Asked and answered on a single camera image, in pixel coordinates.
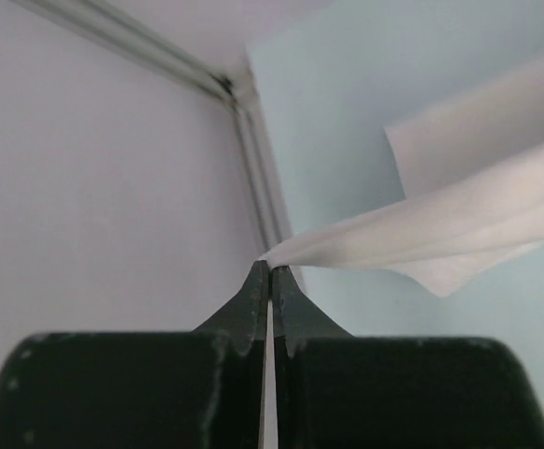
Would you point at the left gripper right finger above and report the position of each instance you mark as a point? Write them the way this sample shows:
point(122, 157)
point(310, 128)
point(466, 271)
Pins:
point(335, 390)

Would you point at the left aluminium frame post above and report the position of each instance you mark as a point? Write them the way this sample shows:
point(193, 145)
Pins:
point(233, 89)

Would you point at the white t-shirt with robot print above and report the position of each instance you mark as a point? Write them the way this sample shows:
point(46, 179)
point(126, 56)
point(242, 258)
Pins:
point(472, 170)

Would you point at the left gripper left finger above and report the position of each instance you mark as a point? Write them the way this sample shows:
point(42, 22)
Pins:
point(197, 389)

